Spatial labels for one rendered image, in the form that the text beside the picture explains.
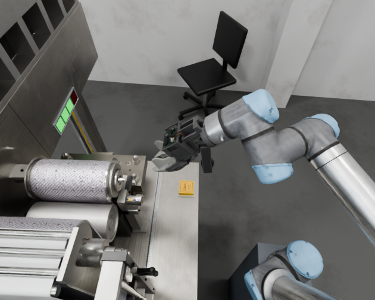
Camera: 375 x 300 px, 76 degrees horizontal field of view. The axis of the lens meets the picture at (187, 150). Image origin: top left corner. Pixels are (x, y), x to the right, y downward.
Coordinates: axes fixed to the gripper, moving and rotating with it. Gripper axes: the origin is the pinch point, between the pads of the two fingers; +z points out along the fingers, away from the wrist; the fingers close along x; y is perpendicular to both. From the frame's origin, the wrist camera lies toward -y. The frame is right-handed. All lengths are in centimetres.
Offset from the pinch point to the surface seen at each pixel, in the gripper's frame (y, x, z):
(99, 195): 3.8, 5.5, 22.3
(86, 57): 20, -76, 47
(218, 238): -126, -20, 63
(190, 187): -40.2, -16.5, 21.7
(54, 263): 15.9, 28.9, 8.8
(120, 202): -3.8, 5.0, 21.4
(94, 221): 2.0, 13.0, 24.2
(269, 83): -138, -177, -2
